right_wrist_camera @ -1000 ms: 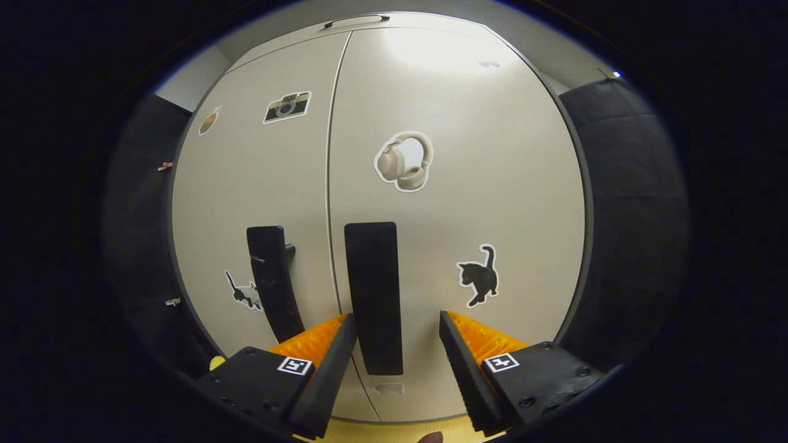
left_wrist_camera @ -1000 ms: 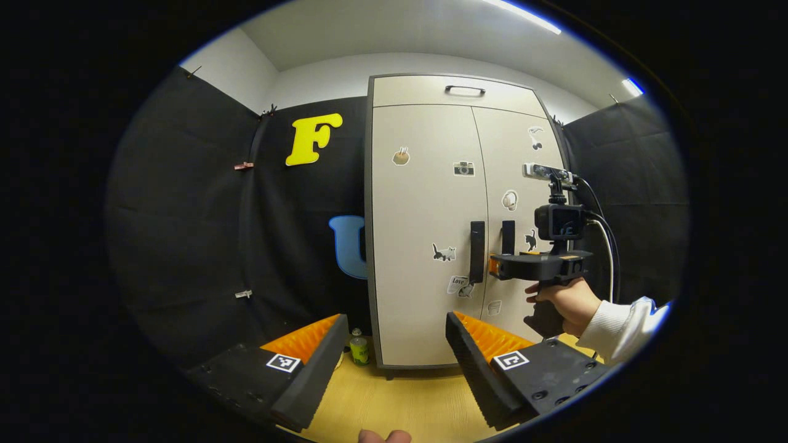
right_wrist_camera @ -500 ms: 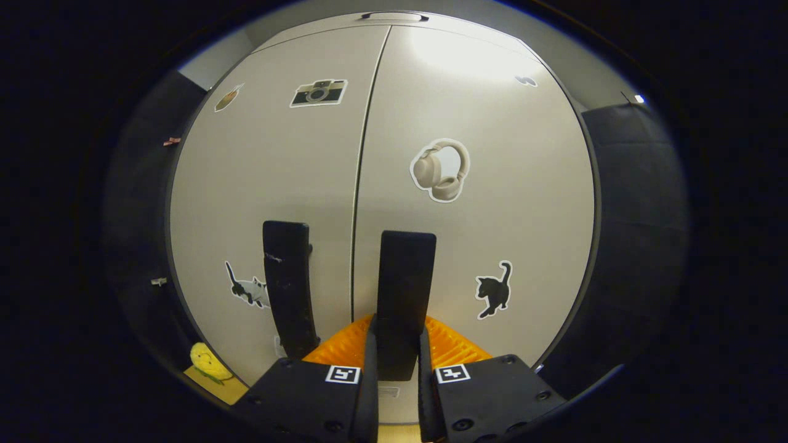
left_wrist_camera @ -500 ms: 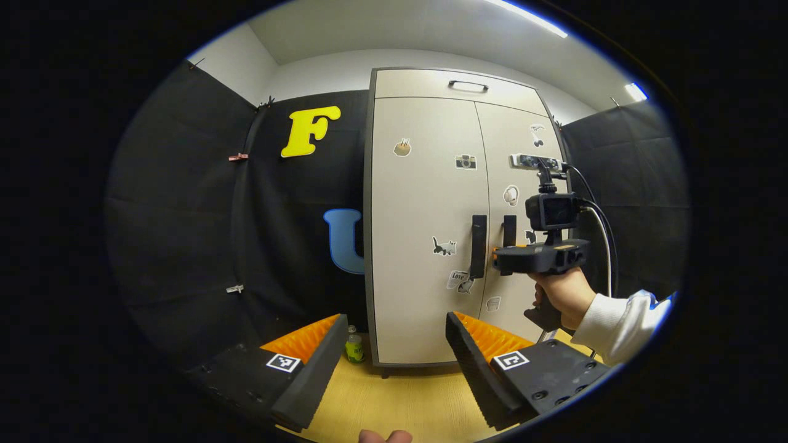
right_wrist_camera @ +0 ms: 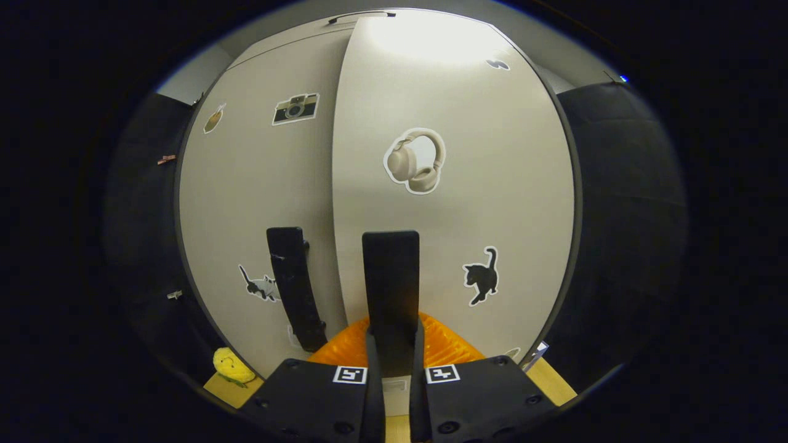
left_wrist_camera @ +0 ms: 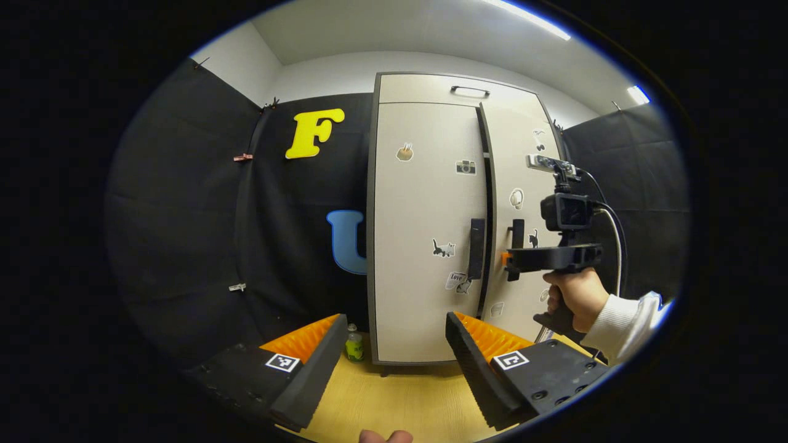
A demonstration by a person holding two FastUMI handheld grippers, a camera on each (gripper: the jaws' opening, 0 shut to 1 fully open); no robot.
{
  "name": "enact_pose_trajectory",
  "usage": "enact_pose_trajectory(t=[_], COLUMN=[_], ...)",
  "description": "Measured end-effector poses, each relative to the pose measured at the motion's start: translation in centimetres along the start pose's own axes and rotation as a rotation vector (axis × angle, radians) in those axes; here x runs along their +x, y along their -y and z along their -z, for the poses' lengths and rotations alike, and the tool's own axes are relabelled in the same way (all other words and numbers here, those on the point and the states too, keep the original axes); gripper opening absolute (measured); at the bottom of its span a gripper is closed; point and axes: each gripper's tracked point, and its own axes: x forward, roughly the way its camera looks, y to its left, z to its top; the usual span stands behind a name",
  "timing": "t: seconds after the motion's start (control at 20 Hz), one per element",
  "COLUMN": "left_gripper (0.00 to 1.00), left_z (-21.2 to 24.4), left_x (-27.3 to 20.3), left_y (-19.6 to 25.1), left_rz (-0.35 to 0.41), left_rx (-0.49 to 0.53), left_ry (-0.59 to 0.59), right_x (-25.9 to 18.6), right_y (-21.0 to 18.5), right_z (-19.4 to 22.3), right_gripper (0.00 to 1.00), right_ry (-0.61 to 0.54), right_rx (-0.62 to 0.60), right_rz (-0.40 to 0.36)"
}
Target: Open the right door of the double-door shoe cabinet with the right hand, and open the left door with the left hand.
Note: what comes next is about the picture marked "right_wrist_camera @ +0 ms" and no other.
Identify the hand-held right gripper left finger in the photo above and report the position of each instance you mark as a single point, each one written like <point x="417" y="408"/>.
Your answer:
<point x="308" y="394"/>

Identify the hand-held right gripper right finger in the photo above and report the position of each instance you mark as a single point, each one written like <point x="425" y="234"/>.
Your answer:
<point x="480" y="400"/>

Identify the white cabinet door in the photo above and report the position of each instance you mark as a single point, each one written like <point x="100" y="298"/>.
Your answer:
<point x="492" y="184"/>
<point x="246" y="197"/>

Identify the white double-door shoe cabinet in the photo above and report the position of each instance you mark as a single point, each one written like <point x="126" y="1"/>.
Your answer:
<point x="177" y="215"/>

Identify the white cabinet drawer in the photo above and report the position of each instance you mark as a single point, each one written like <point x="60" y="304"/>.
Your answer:
<point x="295" y="40"/>

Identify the yellow plush toy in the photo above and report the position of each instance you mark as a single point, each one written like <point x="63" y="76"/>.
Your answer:
<point x="233" y="366"/>

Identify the white clip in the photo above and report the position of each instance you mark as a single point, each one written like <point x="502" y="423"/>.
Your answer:
<point x="175" y="295"/>

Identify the red clip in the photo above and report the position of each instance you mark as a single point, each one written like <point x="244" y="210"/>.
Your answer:
<point x="166" y="159"/>

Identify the black clip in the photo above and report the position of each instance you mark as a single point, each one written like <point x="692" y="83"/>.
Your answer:
<point x="199" y="99"/>

